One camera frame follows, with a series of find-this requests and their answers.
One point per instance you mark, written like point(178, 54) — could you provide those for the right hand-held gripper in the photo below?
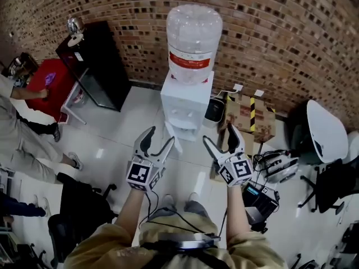
point(238, 169)

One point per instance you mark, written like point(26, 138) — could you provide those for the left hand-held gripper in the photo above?
point(140, 174)

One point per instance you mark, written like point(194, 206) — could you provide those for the white water dispenser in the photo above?
point(185, 99)

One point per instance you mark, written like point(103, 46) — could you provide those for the person's right forearm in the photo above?
point(238, 212)

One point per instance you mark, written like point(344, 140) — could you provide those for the person's left forearm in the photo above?
point(129, 209)

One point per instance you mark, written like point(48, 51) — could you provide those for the clear water jug red label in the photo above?
point(193, 38)

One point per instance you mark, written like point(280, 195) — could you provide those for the plain cardboard box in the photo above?
point(246, 141)

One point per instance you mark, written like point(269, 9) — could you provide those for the printed cardboard box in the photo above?
point(241, 113)

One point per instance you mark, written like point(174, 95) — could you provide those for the person's left leg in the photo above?
point(169, 202)

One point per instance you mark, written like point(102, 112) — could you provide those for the person's leg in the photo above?
point(169, 202)
point(196, 209)

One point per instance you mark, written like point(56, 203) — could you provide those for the spare grey gripper device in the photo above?
point(283, 167)

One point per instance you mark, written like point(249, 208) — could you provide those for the black electronic box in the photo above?
point(259, 203)

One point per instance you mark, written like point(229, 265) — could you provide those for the person's right leg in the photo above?
point(196, 209)

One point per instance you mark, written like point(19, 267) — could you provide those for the black office chair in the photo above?
point(333, 183)
point(78, 203)

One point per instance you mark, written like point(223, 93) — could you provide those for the black chest-mounted device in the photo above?
point(185, 241)

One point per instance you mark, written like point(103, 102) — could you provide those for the black fridge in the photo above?
point(98, 66)

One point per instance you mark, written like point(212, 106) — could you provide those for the white shell chair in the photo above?
point(325, 130)

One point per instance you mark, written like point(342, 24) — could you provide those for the person's khaki shirt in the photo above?
point(106, 248)

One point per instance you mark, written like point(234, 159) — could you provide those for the red table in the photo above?
point(53, 94)

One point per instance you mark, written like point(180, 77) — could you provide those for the purple cloth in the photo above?
point(50, 79)

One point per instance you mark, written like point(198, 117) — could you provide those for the glass kettle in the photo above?
point(75, 28)

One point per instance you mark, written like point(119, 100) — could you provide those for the shelf with small items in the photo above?
point(21, 67)

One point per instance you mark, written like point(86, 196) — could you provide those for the white wall socket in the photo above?
point(238, 87)

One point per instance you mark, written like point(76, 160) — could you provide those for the white wall plate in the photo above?
point(258, 92)

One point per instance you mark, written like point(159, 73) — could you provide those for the white frame stand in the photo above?
point(74, 99)

